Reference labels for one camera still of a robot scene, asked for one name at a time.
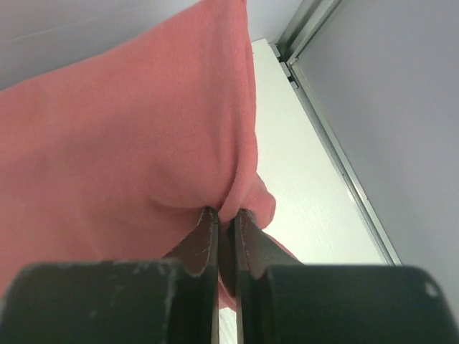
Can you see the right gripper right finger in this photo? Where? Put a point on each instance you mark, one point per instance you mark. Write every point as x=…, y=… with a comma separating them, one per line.
x=281, y=300

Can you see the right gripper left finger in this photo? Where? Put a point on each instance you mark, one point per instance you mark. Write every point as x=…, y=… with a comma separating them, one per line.
x=168, y=300

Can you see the pink t-shirt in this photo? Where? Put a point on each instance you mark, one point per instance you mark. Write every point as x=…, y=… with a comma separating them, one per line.
x=115, y=157

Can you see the aluminium frame rail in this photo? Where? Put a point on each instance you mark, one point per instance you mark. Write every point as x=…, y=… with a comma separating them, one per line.
x=343, y=166

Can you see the right aluminium frame post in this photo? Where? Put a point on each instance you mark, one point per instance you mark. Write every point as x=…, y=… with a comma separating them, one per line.
x=308, y=19

